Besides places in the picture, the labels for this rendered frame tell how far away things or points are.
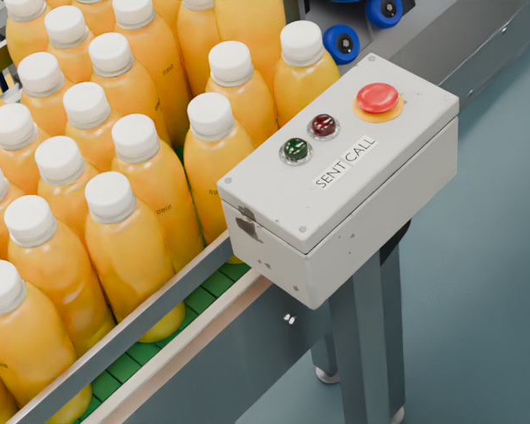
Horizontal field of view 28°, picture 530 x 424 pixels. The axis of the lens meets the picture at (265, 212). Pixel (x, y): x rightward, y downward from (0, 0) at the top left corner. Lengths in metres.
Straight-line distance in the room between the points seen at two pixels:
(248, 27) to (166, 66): 0.13
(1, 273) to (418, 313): 1.34
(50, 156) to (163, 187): 0.10
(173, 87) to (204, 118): 0.20
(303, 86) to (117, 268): 0.25
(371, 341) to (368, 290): 0.09
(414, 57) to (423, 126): 0.39
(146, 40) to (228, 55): 0.12
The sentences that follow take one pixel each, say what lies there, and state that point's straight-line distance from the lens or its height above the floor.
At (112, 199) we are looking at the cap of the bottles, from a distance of 0.89.
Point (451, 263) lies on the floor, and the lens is 2.18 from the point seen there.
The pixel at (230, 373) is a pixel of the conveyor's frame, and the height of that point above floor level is 0.82.
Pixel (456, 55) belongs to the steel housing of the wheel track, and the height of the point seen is 0.85.
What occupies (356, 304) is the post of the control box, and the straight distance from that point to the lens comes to 1.03.
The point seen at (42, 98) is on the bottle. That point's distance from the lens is 1.05.
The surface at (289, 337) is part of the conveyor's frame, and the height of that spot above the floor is 0.79.
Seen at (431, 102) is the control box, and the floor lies 1.10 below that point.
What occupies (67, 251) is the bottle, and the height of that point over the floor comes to 1.05.
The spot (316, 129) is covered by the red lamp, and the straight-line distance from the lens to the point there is 0.89.
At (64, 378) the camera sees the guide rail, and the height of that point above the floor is 0.98.
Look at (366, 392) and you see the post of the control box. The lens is 1.18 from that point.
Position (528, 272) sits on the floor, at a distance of 2.18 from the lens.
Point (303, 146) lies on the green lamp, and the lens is 0.87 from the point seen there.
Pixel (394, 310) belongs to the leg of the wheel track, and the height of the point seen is 0.35.
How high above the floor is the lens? 1.74
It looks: 49 degrees down
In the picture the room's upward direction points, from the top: 11 degrees counter-clockwise
